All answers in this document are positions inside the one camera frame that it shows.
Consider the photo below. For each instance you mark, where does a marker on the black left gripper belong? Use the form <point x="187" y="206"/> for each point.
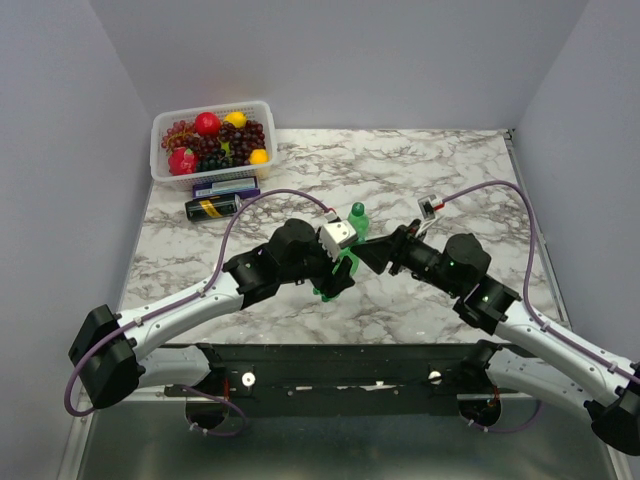
<point x="331" y="285"/>

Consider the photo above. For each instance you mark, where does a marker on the green bottle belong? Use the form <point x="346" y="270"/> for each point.
<point x="359" y="221"/>
<point x="341" y="277"/>

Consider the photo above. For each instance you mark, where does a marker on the yellow lemon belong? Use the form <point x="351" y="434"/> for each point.
<point x="258" y="157"/>
<point x="237" y="118"/>

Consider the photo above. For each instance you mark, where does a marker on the red grape bunch left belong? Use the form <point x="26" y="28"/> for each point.
<point x="177" y="136"/>

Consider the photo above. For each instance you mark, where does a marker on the purple flat box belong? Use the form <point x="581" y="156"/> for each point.
<point x="247" y="187"/>

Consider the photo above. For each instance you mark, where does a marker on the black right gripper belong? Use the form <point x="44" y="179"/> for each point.
<point x="395" y="248"/>

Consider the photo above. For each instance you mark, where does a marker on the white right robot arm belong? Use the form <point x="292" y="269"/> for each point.
<point x="460" y="270"/>

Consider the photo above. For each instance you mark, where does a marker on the white plastic basket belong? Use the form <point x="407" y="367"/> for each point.
<point x="255" y="110"/>

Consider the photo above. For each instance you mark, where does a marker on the black grape bunch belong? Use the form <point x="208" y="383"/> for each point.
<point x="214" y="160"/>

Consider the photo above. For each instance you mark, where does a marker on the yellow lemon back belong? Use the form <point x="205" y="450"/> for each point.
<point x="237" y="118"/>

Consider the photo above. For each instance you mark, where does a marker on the pink dragon fruit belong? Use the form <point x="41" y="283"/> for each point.
<point x="182" y="161"/>

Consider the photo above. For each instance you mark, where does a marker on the black base frame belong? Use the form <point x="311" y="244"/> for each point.
<point x="270" y="381"/>

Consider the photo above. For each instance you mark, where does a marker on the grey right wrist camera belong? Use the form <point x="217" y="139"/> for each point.
<point x="429" y="206"/>

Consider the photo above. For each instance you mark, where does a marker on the dark red grape bunch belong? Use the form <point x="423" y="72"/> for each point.
<point x="237" y="142"/>

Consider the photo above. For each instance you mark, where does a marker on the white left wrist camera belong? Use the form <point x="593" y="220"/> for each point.
<point x="335" y="237"/>

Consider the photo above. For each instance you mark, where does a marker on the black drink can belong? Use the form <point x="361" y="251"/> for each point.
<point x="212" y="208"/>

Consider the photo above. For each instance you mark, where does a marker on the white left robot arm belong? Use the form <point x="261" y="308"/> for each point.
<point x="114" y="354"/>

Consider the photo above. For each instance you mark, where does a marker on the yellow lemon front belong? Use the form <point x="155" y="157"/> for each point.
<point x="258" y="157"/>

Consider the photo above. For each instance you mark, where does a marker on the red apple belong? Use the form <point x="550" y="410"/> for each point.
<point x="207" y="124"/>

